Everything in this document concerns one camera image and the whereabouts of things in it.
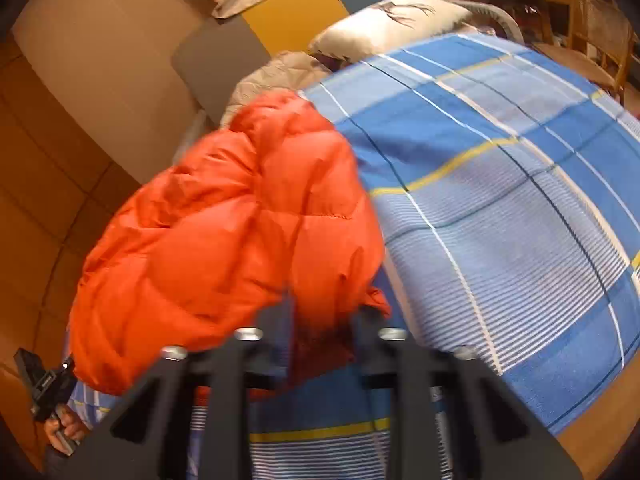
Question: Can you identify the bed with blue plaid sheet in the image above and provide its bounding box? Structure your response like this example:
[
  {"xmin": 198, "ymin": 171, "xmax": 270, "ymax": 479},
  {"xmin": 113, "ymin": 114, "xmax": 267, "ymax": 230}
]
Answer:
[{"xmin": 70, "ymin": 32, "xmax": 640, "ymax": 480}]

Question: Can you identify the white quilted blanket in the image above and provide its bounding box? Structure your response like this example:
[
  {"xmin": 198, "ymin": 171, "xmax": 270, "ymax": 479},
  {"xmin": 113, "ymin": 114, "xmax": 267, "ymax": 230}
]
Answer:
[{"xmin": 220, "ymin": 51, "xmax": 346, "ymax": 128}]

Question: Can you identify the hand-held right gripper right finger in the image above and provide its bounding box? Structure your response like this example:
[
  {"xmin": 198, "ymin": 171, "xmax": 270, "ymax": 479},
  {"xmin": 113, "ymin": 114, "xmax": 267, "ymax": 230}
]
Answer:
[{"xmin": 351, "ymin": 305, "xmax": 584, "ymax": 480}]

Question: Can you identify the white deer print pillow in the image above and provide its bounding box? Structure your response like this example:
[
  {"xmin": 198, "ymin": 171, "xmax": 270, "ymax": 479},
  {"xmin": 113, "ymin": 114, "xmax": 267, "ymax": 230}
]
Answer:
[{"xmin": 309, "ymin": 0, "xmax": 476, "ymax": 63}]

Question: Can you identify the person's left hand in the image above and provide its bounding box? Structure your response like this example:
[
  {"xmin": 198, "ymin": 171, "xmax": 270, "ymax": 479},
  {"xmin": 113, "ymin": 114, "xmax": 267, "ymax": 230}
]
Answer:
[{"xmin": 44, "ymin": 405, "xmax": 92, "ymax": 457}]

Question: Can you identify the grey yellow blue headboard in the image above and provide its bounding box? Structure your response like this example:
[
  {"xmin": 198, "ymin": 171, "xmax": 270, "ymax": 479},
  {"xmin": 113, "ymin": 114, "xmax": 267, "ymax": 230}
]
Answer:
[{"xmin": 171, "ymin": 0, "xmax": 426, "ymax": 126}]

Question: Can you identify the grey bed side rail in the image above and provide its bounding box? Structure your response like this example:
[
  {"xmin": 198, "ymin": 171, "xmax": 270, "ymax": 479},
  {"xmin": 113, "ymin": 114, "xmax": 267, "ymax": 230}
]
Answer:
[
  {"xmin": 174, "ymin": 109, "xmax": 210, "ymax": 163},
  {"xmin": 450, "ymin": 0, "xmax": 526, "ymax": 46}
]

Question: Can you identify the orange puffer jacket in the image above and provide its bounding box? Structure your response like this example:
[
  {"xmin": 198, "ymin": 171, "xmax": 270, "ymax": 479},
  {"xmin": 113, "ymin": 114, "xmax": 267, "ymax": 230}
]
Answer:
[{"xmin": 67, "ymin": 89, "xmax": 393, "ymax": 401}]

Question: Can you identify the wicker chair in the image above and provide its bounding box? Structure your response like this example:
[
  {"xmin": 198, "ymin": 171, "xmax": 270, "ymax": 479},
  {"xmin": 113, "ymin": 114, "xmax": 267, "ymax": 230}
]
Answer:
[{"xmin": 535, "ymin": 0, "xmax": 638, "ymax": 106}]

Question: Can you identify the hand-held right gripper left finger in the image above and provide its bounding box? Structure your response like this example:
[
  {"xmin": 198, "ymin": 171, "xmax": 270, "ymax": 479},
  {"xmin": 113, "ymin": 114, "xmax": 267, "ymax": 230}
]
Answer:
[{"xmin": 75, "ymin": 292, "xmax": 294, "ymax": 480}]

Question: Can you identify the wooden wardrobe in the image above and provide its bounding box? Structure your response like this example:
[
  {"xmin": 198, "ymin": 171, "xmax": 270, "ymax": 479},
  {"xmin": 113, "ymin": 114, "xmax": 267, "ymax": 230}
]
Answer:
[{"xmin": 0, "ymin": 35, "xmax": 201, "ymax": 466}]

